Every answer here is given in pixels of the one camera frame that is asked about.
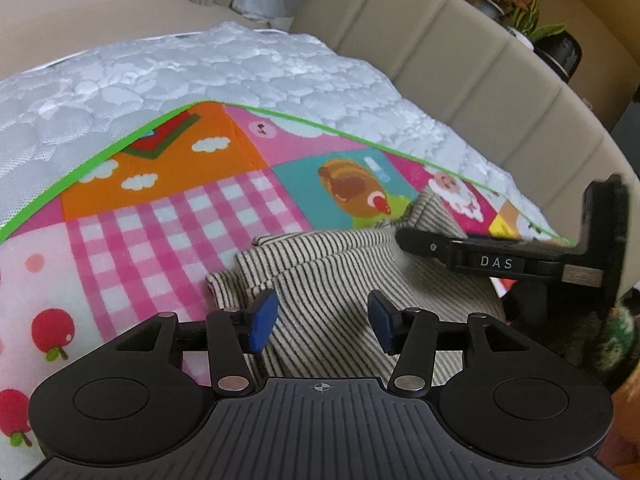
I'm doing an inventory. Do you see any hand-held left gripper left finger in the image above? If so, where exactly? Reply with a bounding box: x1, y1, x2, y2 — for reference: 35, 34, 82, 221
116, 289, 280, 397

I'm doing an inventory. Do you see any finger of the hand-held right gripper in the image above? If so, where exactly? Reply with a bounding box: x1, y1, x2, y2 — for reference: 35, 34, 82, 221
395, 229, 576, 259

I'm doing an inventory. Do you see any green potted plant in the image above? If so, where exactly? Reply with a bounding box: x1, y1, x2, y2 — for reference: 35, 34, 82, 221
502, 0, 571, 51

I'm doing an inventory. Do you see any striped knit garment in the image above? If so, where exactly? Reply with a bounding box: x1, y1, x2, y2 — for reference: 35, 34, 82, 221
205, 191, 508, 392

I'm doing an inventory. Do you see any colourful printed blanket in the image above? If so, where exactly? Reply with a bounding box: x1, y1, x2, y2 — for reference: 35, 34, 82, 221
0, 101, 571, 466

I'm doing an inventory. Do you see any quilted bed cover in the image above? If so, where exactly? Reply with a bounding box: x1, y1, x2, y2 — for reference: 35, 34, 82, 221
0, 22, 563, 243

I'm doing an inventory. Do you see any black plant pot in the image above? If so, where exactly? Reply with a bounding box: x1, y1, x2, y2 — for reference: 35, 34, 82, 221
535, 34, 583, 82

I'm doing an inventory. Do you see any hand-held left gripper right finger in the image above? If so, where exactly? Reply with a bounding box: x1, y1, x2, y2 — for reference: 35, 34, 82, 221
368, 291, 531, 398

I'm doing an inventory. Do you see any beige padded headboard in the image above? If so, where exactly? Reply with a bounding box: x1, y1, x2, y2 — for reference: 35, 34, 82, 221
290, 0, 638, 251

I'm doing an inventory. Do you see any green patterned cloth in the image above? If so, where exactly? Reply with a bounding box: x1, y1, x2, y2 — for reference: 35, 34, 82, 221
606, 304, 640, 378

